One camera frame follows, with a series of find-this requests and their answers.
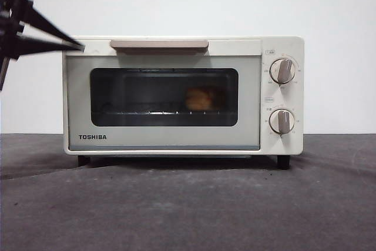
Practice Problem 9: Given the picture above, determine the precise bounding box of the white Toshiba toaster oven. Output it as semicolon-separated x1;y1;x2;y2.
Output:
61;35;305;170

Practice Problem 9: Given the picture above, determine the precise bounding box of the golden brown bread roll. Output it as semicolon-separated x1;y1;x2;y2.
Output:
184;86;227;111

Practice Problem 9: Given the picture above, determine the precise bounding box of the beige oven temperature knob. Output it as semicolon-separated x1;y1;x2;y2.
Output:
269;58;296;85

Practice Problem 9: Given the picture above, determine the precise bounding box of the beige oven timer knob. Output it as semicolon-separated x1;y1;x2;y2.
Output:
269;108;296;135

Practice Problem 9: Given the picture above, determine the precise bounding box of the metal oven wire rack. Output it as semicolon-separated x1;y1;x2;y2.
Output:
91;109;233;116

